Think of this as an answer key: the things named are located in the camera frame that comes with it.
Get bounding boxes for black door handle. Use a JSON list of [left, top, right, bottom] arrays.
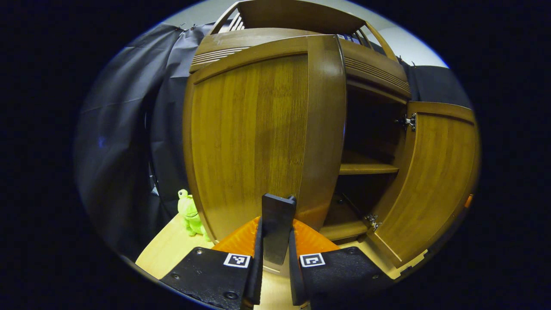
[[261, 193, 297, 265]]

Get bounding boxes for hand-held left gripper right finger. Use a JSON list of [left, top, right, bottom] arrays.
[[288, 217, 394, 308]]

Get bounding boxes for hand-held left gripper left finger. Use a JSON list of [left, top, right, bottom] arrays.
[[159, 215, 264, 310]]

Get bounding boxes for green plush toy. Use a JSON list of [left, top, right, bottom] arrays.
[[177, 189, 211, 242]]

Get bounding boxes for wooden cabinet drawer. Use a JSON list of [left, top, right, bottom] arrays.
[[189, 28, 412, 99]]

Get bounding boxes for wooden inner shelf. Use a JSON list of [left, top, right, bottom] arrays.
[[339, 151, 400, 175]]

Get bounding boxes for wooden double-door shoe cabinet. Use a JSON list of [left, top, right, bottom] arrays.
[[189, 0, 413, 242]]

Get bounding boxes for wooden shoe cabinet door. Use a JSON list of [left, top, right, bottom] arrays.
[[183, 34, 347, 244], [369, 101, 480, 268]]

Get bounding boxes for black backdrop cloth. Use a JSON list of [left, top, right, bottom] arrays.
[[73, 22, 474, 259]]

